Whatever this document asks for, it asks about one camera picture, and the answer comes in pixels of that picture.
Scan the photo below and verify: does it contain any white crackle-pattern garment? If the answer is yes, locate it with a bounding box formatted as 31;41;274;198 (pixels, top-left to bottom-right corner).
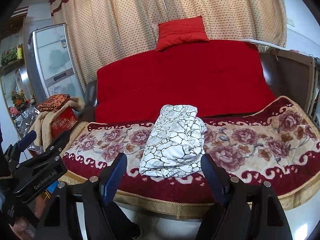
139;105;207;178

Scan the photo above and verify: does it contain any person's left hand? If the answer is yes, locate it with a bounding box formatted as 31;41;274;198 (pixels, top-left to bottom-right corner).
9;218;34;240

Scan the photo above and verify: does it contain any beige fleece garment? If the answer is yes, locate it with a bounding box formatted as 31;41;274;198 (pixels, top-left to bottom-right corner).
29;96;85;150

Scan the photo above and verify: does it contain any red gift box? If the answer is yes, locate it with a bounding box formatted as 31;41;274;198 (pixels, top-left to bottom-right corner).
51;107;78;139

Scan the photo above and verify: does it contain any flower decoration on shelf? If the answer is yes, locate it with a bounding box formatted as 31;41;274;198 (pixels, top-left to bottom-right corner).
11;90;27;110

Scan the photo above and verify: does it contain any orange black patterned cloth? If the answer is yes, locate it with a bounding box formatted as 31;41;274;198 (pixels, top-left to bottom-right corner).
38;94;71;112

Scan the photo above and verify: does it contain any floral maroon beige blanket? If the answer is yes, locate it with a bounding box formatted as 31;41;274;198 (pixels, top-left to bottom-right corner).
61;96;319;218

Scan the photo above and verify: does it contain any silver refrigerator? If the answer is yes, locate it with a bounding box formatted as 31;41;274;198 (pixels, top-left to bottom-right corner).
25;23;84;103

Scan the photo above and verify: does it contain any yellow bottle on shelf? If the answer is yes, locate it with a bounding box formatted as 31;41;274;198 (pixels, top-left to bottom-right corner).
16;44;23;60

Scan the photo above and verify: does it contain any red quilt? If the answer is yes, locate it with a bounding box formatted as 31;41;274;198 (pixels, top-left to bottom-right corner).
95;40;275;124

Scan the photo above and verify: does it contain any beige dotted curtain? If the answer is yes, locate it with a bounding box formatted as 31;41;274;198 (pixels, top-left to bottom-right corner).
49;0;287;86

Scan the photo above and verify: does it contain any small red pillow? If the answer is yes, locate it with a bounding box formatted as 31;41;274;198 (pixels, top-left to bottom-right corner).
155;16;209;51

